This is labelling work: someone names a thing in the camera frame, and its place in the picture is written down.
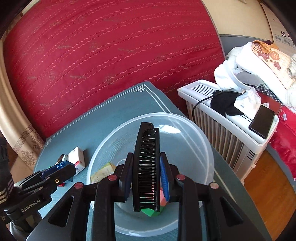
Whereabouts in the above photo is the black cloth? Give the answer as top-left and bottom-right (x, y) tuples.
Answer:
(210, 90), (243, 117)

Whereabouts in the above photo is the beige patterned curtain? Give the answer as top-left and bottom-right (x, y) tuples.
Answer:
(0, 39), (45, 173)

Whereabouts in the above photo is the black smartphone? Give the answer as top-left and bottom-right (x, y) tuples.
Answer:
(248, 105), (275, 139)

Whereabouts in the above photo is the white radiator heater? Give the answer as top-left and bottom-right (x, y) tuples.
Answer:
(178, 80), (279, 183)

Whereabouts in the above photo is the white clothes pile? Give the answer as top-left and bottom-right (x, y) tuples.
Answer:
(214, 42), (295, 113)

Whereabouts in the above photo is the wooden wardrobe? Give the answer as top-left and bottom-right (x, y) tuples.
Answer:
(260, 3), (295, 56)

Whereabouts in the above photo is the gloved left hand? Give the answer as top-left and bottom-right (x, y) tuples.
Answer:
(1, 137), (31, 240)

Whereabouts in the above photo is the black folding comb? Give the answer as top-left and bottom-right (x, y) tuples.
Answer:
(132, 122), (161, 212)

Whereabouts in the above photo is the small teal white box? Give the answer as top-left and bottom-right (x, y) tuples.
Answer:
(61, 154), (68, 162)

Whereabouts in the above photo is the pink green toy brick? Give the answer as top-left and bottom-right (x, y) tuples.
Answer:
(140, 188), (169, 218)

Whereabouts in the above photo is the red bedding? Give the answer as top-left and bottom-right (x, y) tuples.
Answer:
(256, 85), (296, 181)

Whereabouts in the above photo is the dark brown lipstick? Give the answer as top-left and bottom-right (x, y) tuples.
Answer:
(57, 154), (64, 163)

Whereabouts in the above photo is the white red medicine box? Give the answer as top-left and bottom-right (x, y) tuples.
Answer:
(68, 147), (86, 175)

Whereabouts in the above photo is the floral patterned cloth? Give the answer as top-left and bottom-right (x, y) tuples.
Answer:
(251, 40), (294, 90)

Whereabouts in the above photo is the red quilted mattress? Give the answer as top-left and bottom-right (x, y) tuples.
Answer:
(3, 1), (225, 138)

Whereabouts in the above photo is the clear plastic bowl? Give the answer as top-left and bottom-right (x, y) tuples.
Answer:
(86, 113), (214, 237)

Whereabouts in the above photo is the black power cable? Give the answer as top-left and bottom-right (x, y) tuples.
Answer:
(191, 90), (223, 121)

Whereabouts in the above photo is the white yellow medicine box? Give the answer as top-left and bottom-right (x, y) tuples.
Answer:
(90, 163), (116, 183)

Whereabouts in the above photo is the teal table mat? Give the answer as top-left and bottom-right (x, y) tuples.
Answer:
(35, 82), (271, 240)

